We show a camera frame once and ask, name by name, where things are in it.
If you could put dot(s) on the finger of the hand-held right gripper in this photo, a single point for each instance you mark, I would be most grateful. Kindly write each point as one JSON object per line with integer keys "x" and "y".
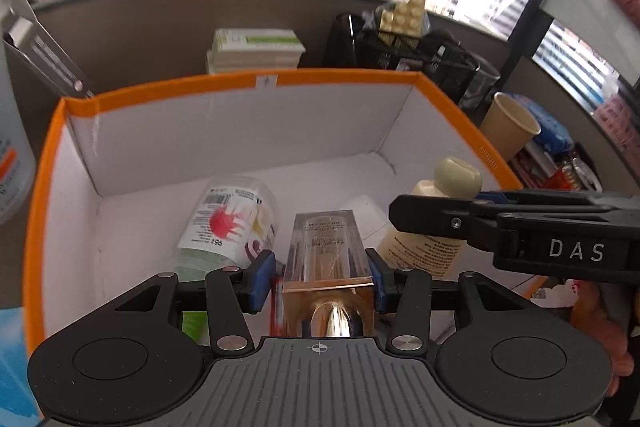
{"x": 435, "y": 219}
{"x": 540, "y": 197}

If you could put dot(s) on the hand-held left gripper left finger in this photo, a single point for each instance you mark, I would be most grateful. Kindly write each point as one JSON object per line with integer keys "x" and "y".
{"x": 261, "y": 279}

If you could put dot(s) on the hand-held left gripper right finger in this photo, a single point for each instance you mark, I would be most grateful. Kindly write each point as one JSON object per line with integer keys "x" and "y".
{"x": 377, "y": 279}

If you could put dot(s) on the cream lotion bottle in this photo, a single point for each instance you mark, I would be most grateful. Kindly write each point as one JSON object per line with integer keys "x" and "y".
{"x": 430, "y": 252}

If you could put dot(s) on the clear gold perfume bottle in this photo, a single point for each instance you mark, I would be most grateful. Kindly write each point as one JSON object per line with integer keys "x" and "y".
{"x": 327, "y": 257}

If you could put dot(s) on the clear plastic jar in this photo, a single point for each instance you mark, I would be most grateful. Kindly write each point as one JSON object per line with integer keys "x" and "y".
{"x": 225, "y": 222}

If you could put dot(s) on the green tube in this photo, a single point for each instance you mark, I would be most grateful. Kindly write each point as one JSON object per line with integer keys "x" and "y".
{"x": 195, "y": 329}

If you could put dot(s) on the orange cardboard box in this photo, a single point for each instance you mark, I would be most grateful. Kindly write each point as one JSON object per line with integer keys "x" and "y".
{"x": 150, "y": 167}

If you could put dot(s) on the person's right hand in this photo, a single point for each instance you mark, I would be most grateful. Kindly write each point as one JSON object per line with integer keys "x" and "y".
{"x": 600, "y": 337}

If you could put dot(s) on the blue patterned packet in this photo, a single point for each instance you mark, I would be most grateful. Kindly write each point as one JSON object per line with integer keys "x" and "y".
{"x": 552, "y": 129}

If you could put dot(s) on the beige paper cup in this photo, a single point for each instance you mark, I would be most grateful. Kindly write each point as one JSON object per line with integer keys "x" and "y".
{"x": 510, "y": 127}

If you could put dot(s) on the black mesh organizer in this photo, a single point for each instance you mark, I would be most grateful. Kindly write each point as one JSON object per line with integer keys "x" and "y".
{"x": 425, "y": 67}

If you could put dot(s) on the gold pill blister pack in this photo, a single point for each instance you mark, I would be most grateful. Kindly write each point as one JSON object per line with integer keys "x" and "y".
{"x": 402, "y": 22}

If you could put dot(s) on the stack of white green boxes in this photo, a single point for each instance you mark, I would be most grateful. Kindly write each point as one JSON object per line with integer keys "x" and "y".
{"x": 255, "y": 49}

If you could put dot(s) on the printed desk mat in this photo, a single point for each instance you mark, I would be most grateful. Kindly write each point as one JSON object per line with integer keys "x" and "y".
{"x": 12, "y": 367}

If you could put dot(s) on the clear plastic cup green logo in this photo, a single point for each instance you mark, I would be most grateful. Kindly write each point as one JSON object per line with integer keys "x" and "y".
{"x": 12, "y": 147}

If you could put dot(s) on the black and white carton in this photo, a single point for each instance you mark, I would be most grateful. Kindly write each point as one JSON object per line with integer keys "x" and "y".
{"x": 45, "y": 47}

